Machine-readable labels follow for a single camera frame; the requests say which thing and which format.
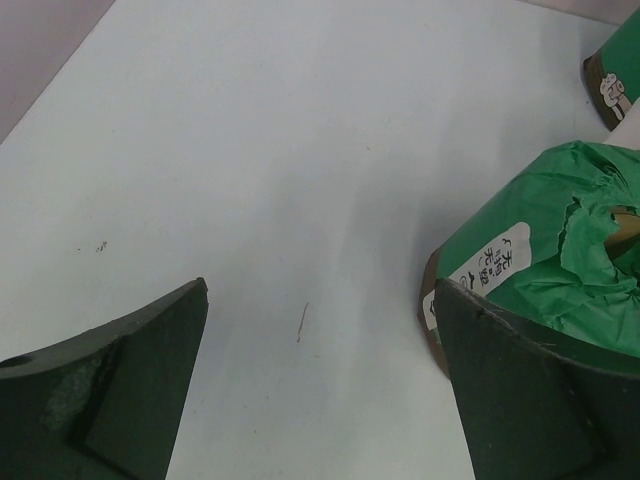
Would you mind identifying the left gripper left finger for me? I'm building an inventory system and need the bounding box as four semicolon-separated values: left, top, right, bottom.
1;278;208;479

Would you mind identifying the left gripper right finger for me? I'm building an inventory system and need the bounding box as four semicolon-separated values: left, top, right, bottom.
435;279;639;479

